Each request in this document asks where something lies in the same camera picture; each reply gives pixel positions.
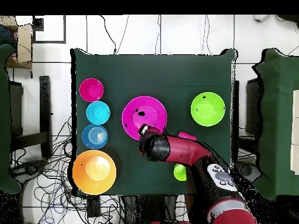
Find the pink bowl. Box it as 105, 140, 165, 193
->
121, 96, 168, 141

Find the turquoise bowl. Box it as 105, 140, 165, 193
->
85, 100, 111, 125

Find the translucent blue bowl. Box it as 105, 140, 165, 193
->
81, 124, 109, 149

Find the dark green table cloth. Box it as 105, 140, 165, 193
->
70, 48, 238, 197
0, 43, 22, 194
252, 48, 299, 201

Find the light green cup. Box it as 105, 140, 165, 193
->
173, 163, 187, 182

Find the red bowl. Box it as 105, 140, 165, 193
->
79, 78, 105, 103

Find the green bowl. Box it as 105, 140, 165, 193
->
190, 92, 227, 127

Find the orange bowl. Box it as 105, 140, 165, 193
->
72, 149, 117, 195

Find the cardboard box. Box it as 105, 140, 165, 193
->
5, 24, 33, 69

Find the tangle of black cables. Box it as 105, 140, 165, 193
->
9, 115, 124, 224

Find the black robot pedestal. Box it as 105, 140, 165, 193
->
123, 195, 187, 224

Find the black cable with plug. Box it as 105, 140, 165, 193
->
100, 15, 117, 55

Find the black stand frame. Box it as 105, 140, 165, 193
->
245, 78, 263, 136
9, 75, 53, 159

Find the dark grey pedestal leg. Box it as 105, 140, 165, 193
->
234, 160, 262, 184
9, 157, 51, 180

